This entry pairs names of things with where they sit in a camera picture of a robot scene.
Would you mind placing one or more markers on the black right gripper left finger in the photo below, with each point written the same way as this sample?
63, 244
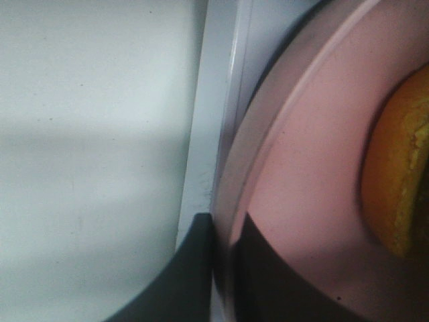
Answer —
182, 291

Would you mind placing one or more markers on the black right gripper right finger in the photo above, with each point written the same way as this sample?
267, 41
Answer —
267, 289

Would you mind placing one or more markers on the pink round plate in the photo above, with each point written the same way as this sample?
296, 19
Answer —
295, 163

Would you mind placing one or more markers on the burger with lettuce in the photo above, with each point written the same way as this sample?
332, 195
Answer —
394, 181

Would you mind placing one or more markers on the white microwave oven body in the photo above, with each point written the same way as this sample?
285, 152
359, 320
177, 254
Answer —
241, 41

